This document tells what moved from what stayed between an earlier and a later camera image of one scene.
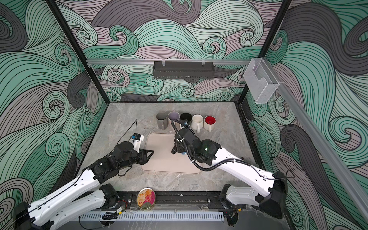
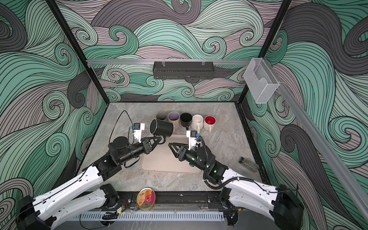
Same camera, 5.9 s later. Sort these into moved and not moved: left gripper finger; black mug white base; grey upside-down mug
Moved: left gripper finger
Not moved: black mug white base; grey upside-down mug
